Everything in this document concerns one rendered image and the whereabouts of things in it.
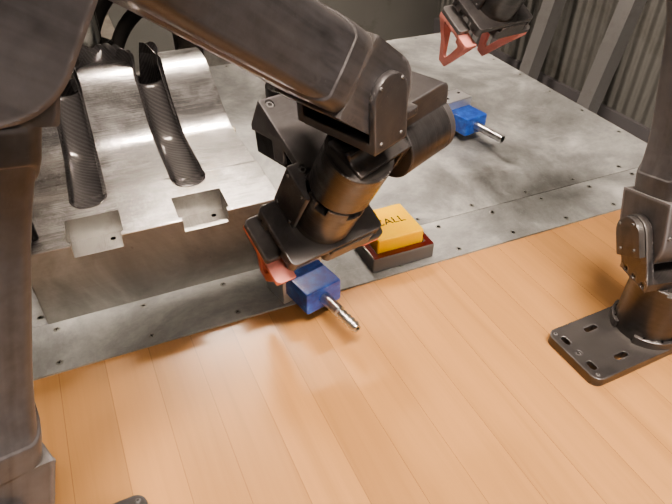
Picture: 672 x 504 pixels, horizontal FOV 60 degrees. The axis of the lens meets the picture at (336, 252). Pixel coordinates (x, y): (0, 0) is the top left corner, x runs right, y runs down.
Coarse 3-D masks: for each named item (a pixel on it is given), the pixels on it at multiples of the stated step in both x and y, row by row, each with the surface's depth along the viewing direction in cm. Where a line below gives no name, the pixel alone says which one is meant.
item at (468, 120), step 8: (448, 96) 92; (456, 96) 92; (464, 96) 92; (448, 104) 90; (456, 104) 91; (464, 104) 92; (456, 112) 91; (464, 112) 91; (472, 112) 91; (480, 112) 91; (456, 120) 90; (464, 120) 89; (472, 120) 89; (480, 120) 90; (456, 128) 91; (464, 128) 90; (472, 128) 90; (480, 128) 89; (488, 128) 88; (488, 136) 88; (496, 136) 87; (504, 136) 87
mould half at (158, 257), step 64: (128, 64) 80; (192, 64) 82; (128, 128) 75; (192, 128) 76; (64, 192) 64; (128, 192) 63; (192, 192) 63; (256, 192) 64; (64, 256) 56; (128, 256) 59; (192, 256) 63; (256, 256) 66
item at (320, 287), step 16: (304, 272) 61; (320, 272) 61; (272, 288) 64; (288, 288) 61; (304, 288) 59; (320, 288) 59; (336, 288) 60; (304, 304) 59; (320, 304) 60; (336, 304) 58; (352, 320) 57
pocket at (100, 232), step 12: (96, 216) 60; (108, 216) 61; (72, 228) 60; (84, 228) 61; (96, 228) 61; (108, 228) 62; (120, 228) 62; (72, 240) 61; (84, 240) 61; (96, 240) 61; (108, 240) 61; (120, 240) 61; (84, 252) 58; (96, 252) 58
